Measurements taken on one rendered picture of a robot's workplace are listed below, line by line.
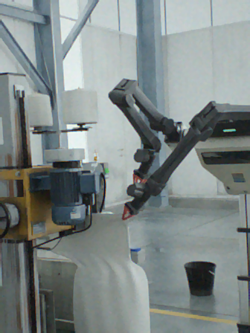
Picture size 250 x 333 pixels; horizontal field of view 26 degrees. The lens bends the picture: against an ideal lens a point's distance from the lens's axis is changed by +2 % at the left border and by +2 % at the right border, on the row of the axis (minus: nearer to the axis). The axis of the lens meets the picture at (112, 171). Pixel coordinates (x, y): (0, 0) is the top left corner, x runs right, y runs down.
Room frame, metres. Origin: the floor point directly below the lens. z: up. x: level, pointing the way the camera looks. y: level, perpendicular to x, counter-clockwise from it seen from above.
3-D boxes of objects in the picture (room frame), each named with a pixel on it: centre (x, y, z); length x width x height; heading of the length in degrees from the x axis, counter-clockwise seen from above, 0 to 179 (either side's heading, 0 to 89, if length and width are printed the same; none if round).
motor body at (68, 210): (2.37, 0.21, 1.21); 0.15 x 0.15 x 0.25
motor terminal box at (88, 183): (2.36, 0.10, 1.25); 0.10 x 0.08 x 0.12; 172
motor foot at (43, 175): (2.39, 0.30, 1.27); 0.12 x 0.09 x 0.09; 147
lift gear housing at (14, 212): (2.36, 0.48, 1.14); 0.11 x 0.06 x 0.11; 57
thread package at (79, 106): (2.50, 0.14, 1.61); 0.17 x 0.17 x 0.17
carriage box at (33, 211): (2.53, 0.39, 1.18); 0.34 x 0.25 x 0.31; 147
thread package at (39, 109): (2.64, 0.35, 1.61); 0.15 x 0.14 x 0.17; 57
